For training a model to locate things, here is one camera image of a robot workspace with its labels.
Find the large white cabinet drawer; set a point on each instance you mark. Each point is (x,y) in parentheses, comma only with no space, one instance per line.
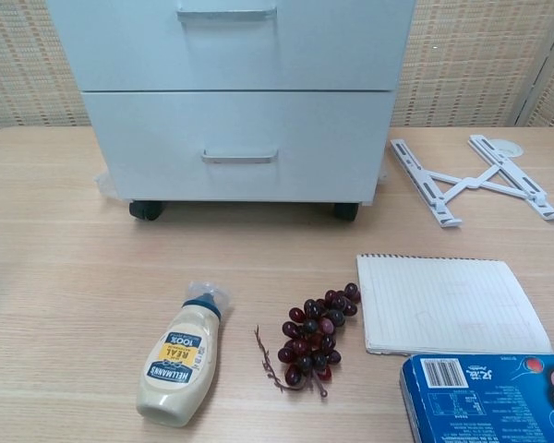
(240,124)

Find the white drawer cabinet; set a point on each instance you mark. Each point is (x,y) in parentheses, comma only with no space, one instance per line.
(258,202)

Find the black caster wheel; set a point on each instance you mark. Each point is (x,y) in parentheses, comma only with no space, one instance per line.
(346,212)
(145,211)

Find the dark red grape bunch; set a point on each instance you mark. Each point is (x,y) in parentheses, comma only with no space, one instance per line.
(309,341)

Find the Hellmann's mayonnaise squeeze bottle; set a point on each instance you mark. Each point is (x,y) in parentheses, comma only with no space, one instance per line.
(180,369)

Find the white spiral notebook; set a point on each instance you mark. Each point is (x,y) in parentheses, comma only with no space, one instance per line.
(443,304)

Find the white folding laptop stand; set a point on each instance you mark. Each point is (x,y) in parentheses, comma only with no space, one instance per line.
(473,181)

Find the round grey table grommet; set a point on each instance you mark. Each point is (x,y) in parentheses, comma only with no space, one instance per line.
(512,148)

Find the blue Oreo cookie box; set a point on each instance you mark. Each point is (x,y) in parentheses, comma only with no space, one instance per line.
(485,406)

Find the beige partition frame post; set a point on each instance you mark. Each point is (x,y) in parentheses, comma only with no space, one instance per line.
(542,60)

